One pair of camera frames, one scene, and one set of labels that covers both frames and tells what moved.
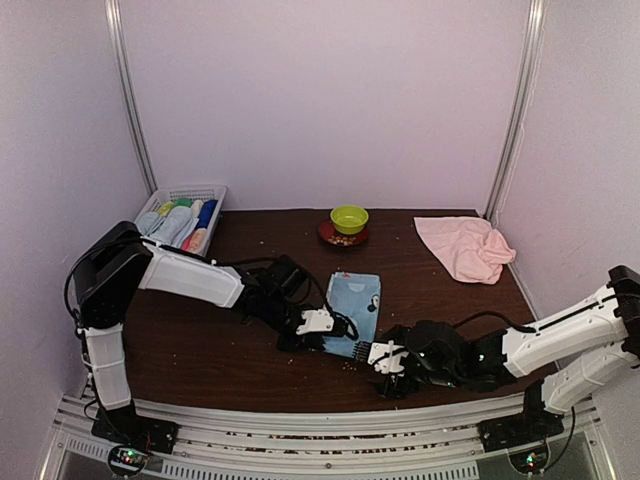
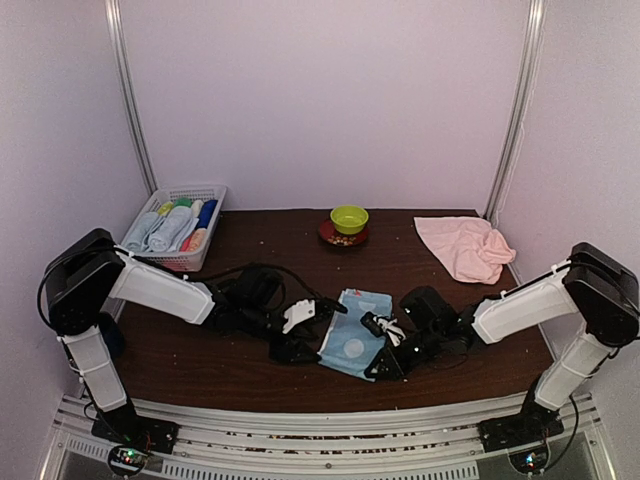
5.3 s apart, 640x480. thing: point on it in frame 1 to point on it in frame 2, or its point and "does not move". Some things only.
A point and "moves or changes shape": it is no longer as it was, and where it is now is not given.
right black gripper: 396,390 to 394,370
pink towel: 469,247 does not move
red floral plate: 332,237 does not move
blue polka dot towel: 357,298 moves or changes shape
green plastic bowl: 349,219 does not move
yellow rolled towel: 166,208 does not move
